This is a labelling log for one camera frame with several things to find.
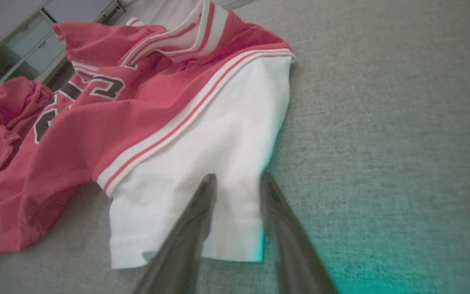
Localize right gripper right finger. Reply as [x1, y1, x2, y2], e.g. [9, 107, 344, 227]
[259, 171, 340, 294]

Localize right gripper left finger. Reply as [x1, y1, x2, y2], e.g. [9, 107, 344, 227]
[133, 173, 218, 294]

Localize red Bulls 23 jersey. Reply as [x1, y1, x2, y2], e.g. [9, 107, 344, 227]
[0, 0, 295, 270]

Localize grey sofa seat cushion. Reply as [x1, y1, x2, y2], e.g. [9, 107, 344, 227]
[0, 0, 470, 294]

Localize pale shelf cabinet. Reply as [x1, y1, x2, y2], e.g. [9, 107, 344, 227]
[0, 0, 126, 137]

